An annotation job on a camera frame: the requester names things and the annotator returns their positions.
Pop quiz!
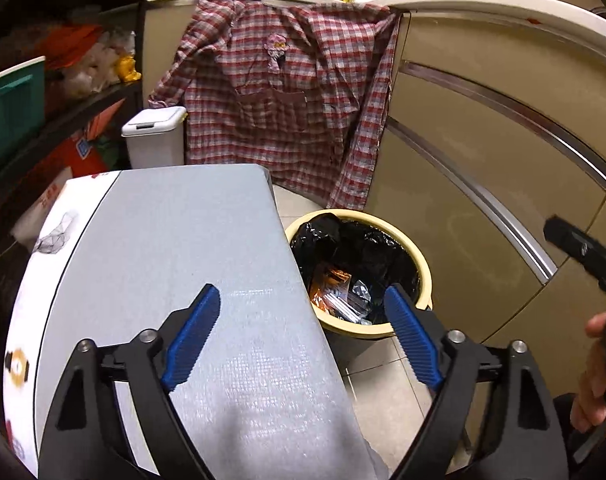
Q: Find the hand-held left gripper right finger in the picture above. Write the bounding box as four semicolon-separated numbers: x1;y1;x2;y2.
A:
383;282;569;480

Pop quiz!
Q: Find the clear zip bag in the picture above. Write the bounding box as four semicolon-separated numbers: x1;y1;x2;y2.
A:
344;280;375;320

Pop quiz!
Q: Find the black bin liner bag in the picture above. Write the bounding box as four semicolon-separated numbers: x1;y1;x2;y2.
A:
289;212;421;326

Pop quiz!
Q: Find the red printed package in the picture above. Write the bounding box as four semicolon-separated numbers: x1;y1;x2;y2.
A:
30;100;128;186

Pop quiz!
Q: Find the beige kitchen cabinet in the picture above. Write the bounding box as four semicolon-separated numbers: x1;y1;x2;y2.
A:
143;0;606;411

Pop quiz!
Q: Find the orange plastic bag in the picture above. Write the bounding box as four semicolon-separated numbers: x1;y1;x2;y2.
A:
35;24;104;68

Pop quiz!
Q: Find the red plaid shirt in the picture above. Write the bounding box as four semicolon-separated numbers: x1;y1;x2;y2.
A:
148;0;403;211

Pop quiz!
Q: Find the black shelf rack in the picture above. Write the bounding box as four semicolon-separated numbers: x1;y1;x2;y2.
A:
0;0;156;411

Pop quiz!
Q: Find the white lidded bin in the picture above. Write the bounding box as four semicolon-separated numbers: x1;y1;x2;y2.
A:
121;106;188;169

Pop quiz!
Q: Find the red foil wrapper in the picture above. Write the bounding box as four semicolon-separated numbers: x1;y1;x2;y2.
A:
308;265;354;318

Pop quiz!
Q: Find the grey bucket with yellow rim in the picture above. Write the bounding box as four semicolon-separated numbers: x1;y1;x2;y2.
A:
284;208;434;375

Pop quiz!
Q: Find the clear bag of pale food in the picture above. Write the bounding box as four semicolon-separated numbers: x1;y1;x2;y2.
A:
63;35;136;98

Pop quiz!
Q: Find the steel cabinet handle strip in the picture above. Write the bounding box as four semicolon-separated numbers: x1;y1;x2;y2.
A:
398;60;606;191
385;117;559;286

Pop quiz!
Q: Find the person's right hand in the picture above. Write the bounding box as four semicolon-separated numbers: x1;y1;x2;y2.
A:
570;311;606;432

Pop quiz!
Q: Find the white printed board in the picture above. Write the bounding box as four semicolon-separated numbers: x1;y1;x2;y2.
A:
3;170;121;478

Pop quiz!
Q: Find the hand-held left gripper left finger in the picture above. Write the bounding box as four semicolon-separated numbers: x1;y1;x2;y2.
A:
38;282;223;480

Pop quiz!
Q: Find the green storage box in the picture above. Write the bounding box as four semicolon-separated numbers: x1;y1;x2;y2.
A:
0;57;46;176

